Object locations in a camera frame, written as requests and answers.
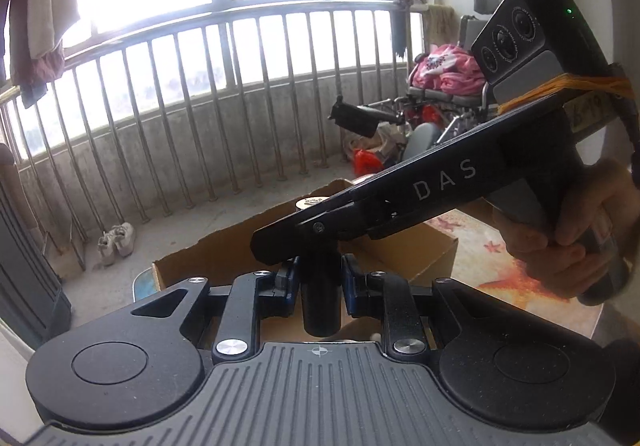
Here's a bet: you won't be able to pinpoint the starfish printed table mat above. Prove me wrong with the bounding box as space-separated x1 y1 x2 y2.
132 213 603 342

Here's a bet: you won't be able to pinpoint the blue hanging garment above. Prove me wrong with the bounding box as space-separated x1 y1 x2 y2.
20 79 52 110

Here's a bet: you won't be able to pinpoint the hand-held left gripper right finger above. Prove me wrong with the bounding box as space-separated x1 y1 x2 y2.
341 253 506 363

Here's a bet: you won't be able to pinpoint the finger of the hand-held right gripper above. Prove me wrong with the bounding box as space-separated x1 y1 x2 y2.
295 193 357 217
250 200 426 268

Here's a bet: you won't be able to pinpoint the pink clothes pile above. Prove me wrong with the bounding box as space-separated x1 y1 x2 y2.
410 44 489 97

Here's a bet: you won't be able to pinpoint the beige hanging towel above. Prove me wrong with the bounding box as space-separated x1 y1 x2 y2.
425 4 457 62

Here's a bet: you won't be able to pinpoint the yellow rubber bands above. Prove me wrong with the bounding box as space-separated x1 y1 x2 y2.
497 74 636 114

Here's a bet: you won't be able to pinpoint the red plastic bag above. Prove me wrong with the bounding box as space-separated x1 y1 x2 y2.
352 149 387 177

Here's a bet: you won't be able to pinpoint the person's right hand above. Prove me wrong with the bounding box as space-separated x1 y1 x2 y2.
502 159 640 299

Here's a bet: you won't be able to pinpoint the wheelchair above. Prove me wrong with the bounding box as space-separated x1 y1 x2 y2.
327 0 503 164

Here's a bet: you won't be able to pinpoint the beige plastic bag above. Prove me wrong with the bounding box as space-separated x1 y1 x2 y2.
350 123 407 162

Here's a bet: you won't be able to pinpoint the black cylindrical bottle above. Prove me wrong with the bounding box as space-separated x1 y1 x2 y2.
299 246 343 338

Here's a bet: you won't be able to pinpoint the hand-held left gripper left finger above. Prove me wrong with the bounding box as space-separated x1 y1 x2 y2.
131 259 301 365

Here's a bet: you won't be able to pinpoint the white sneaker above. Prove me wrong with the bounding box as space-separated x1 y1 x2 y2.
97 231 119 267
112 222 137 257

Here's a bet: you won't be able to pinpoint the maroon hanging jacket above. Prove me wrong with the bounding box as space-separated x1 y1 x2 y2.
0 0 66 83

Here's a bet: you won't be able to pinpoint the metal balcony railing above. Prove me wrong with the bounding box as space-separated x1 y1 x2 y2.
0 1 431 272

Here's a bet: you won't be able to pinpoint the brown cardboard box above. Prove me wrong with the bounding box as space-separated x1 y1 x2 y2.
151 179 458 343

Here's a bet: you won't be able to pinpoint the dark hanging cloth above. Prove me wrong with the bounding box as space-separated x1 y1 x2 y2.
390 1 414 60

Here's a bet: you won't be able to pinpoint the dark grey ribbed panel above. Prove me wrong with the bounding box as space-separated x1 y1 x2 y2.
0 171 72 352

